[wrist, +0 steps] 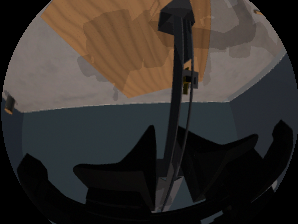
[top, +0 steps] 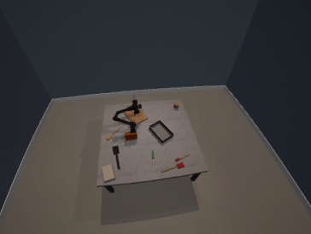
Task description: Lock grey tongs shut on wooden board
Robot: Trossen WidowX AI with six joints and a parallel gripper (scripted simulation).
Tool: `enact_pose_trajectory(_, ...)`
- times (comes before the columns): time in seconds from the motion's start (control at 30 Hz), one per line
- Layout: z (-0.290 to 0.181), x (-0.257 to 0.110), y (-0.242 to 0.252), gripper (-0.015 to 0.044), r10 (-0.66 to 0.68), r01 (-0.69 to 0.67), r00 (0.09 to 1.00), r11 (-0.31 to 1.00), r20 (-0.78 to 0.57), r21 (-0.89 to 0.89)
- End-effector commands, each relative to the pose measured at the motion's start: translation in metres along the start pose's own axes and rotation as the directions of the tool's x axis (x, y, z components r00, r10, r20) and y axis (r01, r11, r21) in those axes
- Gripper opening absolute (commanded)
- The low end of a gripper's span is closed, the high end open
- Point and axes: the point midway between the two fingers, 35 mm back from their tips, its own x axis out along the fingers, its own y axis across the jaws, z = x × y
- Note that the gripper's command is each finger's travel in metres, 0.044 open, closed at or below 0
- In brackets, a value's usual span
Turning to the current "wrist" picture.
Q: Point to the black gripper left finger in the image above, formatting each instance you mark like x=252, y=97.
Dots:
x=137, y=171

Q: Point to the light brown wooden board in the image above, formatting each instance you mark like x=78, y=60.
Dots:
x=120, y=39

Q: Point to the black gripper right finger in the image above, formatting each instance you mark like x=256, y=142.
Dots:
x=203, y=160

